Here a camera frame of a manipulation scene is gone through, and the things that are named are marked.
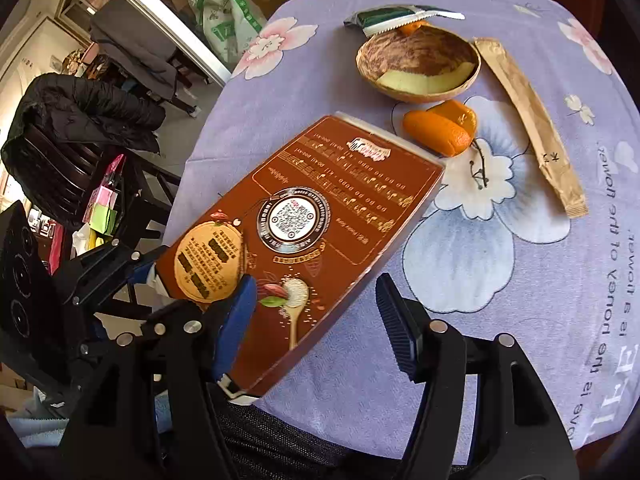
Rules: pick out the green white snack wrapper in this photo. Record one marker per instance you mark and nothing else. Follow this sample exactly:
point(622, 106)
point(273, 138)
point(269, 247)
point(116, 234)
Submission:
point(385, 15)

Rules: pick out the green white sack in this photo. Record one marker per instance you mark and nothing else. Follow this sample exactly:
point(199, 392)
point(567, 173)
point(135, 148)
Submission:
point(220, 25)

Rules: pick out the brown fruit rind half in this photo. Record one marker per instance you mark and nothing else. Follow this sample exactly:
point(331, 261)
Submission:
point(415, 60)

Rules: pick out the black puffer jacket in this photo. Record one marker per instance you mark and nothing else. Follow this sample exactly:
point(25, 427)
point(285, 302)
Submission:
point(75, 110)

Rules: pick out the brown paper sleeve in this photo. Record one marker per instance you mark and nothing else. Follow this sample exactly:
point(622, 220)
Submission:
point(530, 125)

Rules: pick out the chair with grey jacket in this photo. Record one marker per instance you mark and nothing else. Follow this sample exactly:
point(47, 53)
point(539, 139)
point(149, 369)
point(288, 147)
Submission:
point(130, 45)

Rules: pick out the small orange peel piece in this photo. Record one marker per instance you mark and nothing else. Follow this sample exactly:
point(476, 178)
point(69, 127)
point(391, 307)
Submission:
point(411, 29)

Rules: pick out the dark wooden chair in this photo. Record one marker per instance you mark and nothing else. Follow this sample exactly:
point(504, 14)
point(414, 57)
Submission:
point(145, 195)

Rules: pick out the brown snack box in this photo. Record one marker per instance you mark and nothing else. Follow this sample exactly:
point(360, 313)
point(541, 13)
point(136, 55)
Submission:
point(325, 200)

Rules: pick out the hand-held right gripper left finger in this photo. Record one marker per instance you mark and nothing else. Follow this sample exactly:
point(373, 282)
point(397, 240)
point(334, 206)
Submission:
point(235, 325)

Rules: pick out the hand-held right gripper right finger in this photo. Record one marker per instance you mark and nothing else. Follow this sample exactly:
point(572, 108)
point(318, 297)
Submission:
point(395, 330)

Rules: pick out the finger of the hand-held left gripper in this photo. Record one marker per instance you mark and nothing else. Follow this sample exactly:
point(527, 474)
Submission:
point(110, 270)

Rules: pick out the purple floral tablecloth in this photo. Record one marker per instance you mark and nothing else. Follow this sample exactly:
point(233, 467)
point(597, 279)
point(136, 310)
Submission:
point(475, 285)

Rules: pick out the coloured sticky notes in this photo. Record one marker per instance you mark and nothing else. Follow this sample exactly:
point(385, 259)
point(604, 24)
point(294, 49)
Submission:
point(102, 210)

